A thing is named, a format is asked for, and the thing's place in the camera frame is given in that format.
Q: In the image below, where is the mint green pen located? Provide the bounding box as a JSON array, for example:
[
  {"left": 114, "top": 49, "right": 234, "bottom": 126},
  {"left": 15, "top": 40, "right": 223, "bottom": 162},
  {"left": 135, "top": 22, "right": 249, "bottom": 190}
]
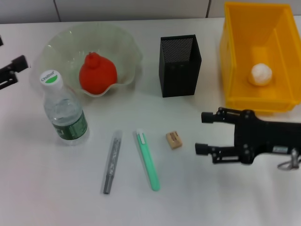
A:
[{"left": 135, "top": 129, "right": 161, "bottom": 191}]

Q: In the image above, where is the clear green-label water bottle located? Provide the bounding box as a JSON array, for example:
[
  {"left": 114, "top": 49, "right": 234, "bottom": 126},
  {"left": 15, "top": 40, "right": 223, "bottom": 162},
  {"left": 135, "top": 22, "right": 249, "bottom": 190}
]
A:
[{"left": 39, "top": 70, "right": 90, "bottom": 146}]

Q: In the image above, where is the white paper ball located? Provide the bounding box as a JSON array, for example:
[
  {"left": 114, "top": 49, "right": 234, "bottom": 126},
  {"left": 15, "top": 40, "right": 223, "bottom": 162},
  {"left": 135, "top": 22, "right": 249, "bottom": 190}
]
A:
[{"left": 246, "top": 63, "right": 273, "bottom": 87}]

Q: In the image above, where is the translucent green wavy fruit plate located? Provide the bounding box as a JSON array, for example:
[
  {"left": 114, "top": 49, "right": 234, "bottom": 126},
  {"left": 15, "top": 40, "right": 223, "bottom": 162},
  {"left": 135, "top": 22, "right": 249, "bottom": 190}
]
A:
[{"left": 32, "top": 22, "right": 144, "bottom": 97}]

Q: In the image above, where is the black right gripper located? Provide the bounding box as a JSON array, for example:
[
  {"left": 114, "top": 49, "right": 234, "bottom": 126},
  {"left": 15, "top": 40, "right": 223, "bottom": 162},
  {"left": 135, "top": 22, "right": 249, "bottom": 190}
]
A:
[{"left": 195, "top": 107, "right": 301, "bottom": 165}]

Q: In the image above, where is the grey right wrist cable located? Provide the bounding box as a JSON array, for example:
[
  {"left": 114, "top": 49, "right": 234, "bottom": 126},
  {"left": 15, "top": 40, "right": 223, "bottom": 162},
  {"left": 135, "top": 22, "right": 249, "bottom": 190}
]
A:
[{"left": 277, "top": 148, "right": 301, "bottom": 170}]

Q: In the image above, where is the yellow plastic bin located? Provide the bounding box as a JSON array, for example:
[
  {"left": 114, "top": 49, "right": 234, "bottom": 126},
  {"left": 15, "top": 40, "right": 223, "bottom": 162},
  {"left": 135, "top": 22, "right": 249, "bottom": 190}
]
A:
[{"left": 220, "top": 1, "right": 301, "bottom": 115}]

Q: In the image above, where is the red-orange fruit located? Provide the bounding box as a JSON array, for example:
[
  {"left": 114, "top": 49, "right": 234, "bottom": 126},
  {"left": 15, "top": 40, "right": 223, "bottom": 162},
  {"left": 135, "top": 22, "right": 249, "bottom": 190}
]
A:
[{"left": 79, "top": 52, "right": 118, "bottom": 95}]

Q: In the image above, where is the beige eraser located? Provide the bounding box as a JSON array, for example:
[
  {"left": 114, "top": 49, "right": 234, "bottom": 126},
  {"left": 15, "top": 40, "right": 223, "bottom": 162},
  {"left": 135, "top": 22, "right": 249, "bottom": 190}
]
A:
[{"left": 165, "top": 131, "right": 183, "bottom": 149}]

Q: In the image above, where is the grey marker pen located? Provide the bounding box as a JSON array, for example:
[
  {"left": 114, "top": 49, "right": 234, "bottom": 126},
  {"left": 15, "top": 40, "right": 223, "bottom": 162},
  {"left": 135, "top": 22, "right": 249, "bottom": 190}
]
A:
[{"left": 103, "top": 130, "right": 123, "bottom": 195}]

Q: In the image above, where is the black mesh pen holder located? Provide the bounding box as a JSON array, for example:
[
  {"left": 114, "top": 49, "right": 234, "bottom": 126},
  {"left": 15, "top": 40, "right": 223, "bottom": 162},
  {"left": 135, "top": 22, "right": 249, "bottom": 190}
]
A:
[{"left": 158, "top": 34, "right": 202, "bottom": 98}]

